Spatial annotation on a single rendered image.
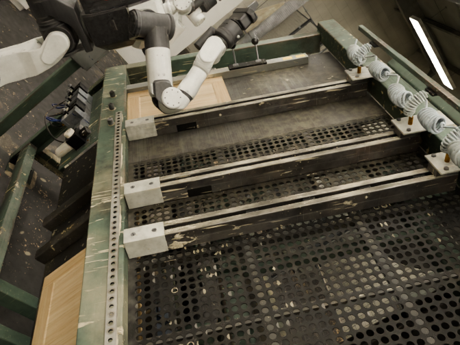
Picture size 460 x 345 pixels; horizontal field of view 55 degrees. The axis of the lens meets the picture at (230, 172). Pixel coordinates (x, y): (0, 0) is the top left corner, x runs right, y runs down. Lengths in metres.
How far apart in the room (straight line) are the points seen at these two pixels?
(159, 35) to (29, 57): 0.57
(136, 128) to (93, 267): 0.75
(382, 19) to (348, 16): 0.80
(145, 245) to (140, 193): 0.24
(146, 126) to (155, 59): 0.40
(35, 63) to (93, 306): 1.05
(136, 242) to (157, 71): 0.61
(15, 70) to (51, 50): 0.19
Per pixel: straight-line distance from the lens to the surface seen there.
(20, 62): 2.01
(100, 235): 1.48
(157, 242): 1.40
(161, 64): 1.64
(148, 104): 2.20
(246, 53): 2.59
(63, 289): 1.97
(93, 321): 1.27
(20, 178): 2.57
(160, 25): 1.69
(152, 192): 1.57
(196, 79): 1.66
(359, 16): 11.02
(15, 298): 2.12
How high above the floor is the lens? 1.61
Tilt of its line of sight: 14 degrees down
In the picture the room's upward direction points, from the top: 55 degrees clockwise
